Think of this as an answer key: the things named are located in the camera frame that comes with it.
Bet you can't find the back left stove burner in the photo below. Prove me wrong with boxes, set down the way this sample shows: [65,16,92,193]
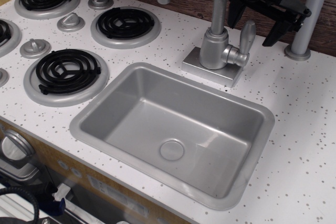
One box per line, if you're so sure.
[14,0,80,20]

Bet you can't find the silver knob back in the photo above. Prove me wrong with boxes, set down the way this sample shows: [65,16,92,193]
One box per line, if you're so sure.
[88,0,114,10]

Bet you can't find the silver knob middle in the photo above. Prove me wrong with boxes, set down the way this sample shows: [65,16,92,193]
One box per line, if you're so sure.
[57,13,85,33]

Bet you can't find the silver faucet lever handle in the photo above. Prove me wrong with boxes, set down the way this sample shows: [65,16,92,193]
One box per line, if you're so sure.
[222,20,256,67]

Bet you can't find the silver toy faucet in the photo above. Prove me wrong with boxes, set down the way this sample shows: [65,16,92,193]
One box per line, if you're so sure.
[156,0,257,88]

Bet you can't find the back right stove burner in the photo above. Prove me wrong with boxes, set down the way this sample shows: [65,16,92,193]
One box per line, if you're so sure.
[90,7,161,49]

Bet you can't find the grey support pole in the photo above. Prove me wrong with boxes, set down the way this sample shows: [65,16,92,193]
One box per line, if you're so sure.
[285,0,324,61]

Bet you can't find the silver knob front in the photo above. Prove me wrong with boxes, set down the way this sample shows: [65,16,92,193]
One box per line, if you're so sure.
[19,39,51,59]

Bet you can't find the left edge stove burner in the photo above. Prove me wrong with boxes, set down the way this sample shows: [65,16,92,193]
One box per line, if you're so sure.
[1,19,22,57]

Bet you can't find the black hose lower left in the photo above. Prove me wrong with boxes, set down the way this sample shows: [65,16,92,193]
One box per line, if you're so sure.
[0,186,40,224]

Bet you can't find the silver knob left edge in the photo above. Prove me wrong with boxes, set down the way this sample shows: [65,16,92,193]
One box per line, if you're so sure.
[0,68,9,87]

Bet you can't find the blue clamp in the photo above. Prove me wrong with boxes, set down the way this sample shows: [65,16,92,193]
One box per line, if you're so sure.
[50,198,66,216]

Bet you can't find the grey toy sink basin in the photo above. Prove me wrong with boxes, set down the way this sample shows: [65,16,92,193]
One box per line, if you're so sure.
[69,62,275,210]

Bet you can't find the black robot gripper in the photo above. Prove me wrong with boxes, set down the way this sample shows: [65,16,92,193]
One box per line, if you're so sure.
[227,0,311,47]

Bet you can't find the front right stove burner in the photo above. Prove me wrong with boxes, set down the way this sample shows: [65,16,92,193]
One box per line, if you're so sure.
[24,49,109,108]

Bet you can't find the silver oven knob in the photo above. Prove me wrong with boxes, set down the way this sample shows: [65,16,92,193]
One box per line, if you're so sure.
[1,130,35,168]

